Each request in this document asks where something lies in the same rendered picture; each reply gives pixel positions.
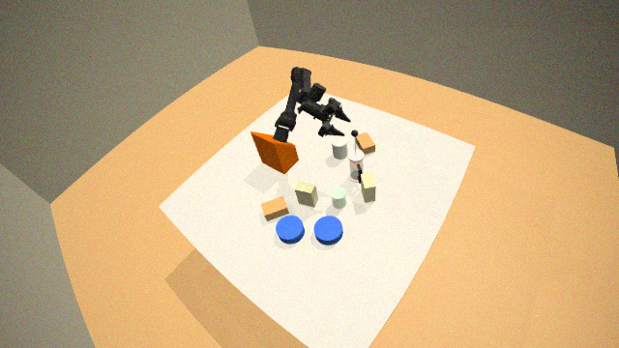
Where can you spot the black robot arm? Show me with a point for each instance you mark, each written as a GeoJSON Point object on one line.
{"type": "Point", "coordinates": [307, 98]}

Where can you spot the blue short cylinder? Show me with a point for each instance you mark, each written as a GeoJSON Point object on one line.
{"type": "Point", "coordinates": [290, 229]}
{"type": "Point", "coordinates": [328, 230]}

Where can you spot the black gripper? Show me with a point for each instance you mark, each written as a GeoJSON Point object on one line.
{"type": "Point", "coordinates": [326, 124]}

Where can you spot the grey cylinder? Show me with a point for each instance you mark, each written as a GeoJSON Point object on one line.
{"type": "Point", "coordinates": [339, 145]}

